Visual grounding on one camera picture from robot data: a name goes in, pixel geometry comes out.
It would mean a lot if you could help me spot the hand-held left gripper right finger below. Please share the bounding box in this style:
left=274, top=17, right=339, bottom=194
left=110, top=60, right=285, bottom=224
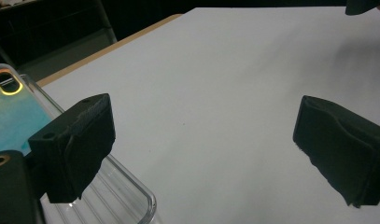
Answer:
left=292, top=95, right=380, bottom=209

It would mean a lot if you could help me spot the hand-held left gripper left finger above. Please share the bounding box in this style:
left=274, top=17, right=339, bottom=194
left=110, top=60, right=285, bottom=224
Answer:
left=28, top=92, right=117, bottom=204

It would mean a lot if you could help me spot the clear plastic tray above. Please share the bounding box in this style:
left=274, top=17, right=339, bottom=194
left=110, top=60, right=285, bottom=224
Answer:
left=0, top=63, right=158, bottom=224

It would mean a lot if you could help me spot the dark grey cabinet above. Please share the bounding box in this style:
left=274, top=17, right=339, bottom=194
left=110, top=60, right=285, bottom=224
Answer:
left=0, top=0, right=118, bottom=82

